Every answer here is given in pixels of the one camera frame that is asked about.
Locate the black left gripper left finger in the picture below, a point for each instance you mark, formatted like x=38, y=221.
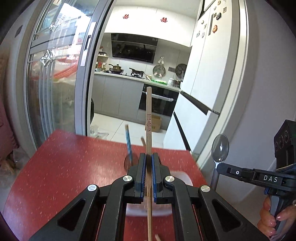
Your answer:
x=98, y=213

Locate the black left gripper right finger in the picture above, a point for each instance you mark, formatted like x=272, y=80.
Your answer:
x=199, y=213

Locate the small spoon grey handle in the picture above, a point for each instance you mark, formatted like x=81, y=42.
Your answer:
x=219, y=153

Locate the plain wooden chopstick with print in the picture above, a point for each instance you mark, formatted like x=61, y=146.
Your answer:
x=148, y=135

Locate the dark brown wooden chopstick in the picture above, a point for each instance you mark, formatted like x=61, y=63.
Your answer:
x=143, y=143

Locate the blue patterned wooden chopstick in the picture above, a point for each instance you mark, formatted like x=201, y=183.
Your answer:
x=129, y=147

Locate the grey kitchen base cabinets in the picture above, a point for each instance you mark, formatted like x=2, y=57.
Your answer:
x=118, y=97

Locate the person's right hand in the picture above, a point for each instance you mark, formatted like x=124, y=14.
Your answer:
x=267, y=221

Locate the orange patterned wooden chopstick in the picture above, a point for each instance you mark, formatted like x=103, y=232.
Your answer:
x=157, y=237

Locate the plastic bags on floor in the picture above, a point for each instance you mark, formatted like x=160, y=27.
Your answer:
x=96, y=132

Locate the cardboard box on floor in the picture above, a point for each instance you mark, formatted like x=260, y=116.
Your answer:
x=155, y=121

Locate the white refrigerator with magnets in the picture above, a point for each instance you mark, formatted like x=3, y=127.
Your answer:
x=208, y=77

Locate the black built-in oven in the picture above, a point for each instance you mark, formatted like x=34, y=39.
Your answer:
x=163, y=100

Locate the dark hanging round rack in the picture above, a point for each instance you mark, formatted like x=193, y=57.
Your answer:
x=180, y=70

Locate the brown cooking pot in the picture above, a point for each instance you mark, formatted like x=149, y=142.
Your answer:
x=116, y=69

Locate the black frying pan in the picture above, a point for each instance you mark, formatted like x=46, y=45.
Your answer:
x=136, y=73

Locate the hanging round steamer rack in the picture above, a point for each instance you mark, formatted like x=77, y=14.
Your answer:
x=159, y=71

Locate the black range hood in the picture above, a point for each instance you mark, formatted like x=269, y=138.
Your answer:
x=133, y=47

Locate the glass sliding door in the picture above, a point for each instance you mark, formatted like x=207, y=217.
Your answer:
x=60, y=66

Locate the white upper wall cabinets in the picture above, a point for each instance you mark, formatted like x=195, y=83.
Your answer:
x=151, y=22

